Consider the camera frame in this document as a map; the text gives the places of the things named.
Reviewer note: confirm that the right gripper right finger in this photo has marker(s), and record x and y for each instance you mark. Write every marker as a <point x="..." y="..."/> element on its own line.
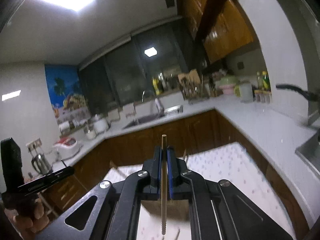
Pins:
<point x="218" y="210"/>

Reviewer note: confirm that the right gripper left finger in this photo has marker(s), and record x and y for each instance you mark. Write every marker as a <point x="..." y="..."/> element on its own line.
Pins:
<point x="109" y="210"/>

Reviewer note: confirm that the wooden chopstick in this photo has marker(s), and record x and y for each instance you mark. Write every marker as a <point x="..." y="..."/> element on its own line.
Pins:
<point x="164" y="184"/>

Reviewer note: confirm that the person left hand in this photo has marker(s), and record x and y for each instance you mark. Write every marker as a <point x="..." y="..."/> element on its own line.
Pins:
<point x="27" y="227"/>

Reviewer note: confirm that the steel electric kettle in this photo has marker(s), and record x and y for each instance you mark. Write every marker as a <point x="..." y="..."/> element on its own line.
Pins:
<point x="41" y="164"/>

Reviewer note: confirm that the floral white tablecloth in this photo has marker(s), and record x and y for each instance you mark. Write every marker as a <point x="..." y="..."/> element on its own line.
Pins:
<point x="147" y="225"/>

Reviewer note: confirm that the white red rice cooker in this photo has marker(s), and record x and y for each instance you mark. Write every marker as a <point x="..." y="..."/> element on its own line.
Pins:
<point x="66" y="147"/>

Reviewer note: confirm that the small white jar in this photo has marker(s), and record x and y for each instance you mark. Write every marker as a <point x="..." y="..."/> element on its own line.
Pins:
<point x="90" y="133"/>

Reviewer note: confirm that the white steel pot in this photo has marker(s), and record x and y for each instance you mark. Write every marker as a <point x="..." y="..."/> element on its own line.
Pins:
<point x="100" y="123"/>

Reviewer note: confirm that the gas stove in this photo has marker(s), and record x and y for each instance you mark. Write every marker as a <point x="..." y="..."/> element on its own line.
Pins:
<point x="308" y="149"/>

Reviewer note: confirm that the chrome sink faucet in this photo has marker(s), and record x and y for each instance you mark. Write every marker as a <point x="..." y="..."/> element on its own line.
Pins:
<point x="144" y="94"/>

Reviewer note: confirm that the yellow dish soap bottle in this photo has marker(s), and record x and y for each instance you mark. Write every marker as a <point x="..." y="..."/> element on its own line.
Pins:
<point x="155" y="83"/>

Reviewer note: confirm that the dish drying rack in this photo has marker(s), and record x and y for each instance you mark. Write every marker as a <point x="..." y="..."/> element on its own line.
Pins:
<point x="192" y="87"/>

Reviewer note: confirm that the tropical fruit wall poster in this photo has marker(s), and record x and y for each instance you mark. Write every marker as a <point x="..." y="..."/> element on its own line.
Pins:
<point x="66" y="96"/>

